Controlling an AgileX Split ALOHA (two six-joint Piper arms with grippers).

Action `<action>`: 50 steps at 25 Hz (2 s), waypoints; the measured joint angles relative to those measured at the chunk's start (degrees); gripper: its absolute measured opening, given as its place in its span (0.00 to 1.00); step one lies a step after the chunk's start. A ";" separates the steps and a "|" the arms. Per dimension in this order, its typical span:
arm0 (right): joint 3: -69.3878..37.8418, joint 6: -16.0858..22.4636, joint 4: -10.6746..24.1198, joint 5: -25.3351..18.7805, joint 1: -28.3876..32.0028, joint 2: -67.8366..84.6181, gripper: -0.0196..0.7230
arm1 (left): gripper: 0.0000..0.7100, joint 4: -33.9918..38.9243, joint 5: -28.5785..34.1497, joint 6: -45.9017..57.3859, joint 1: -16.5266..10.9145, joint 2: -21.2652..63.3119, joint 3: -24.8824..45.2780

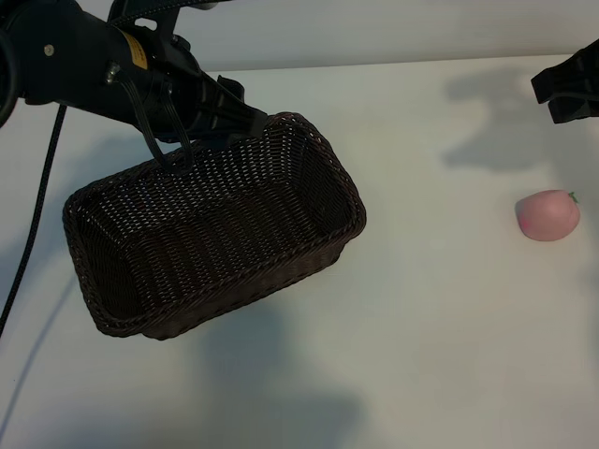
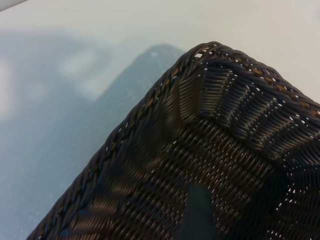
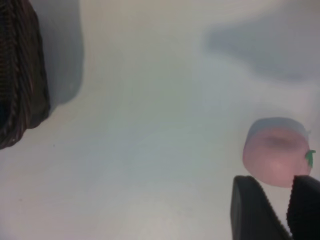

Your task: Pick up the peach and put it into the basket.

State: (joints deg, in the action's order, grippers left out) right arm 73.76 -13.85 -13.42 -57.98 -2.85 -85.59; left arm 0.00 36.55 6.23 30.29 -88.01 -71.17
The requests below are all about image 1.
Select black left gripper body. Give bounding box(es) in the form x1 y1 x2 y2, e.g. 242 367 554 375
139 33 226 144

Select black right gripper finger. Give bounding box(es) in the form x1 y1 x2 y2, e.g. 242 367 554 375
546 94 599 125
530 38 599 106

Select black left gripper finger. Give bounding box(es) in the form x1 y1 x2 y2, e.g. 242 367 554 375
216 73 248 105
208 94 270 140

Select pink peach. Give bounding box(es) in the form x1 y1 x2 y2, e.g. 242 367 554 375
515 190 581 242

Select dark brown wicker basket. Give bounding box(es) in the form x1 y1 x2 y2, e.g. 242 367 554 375
62 110 368 341

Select thin black wire bundle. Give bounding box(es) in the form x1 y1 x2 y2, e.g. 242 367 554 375
119 74 194 173

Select black braided cable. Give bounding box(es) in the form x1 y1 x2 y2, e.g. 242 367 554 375
0 105 66 339

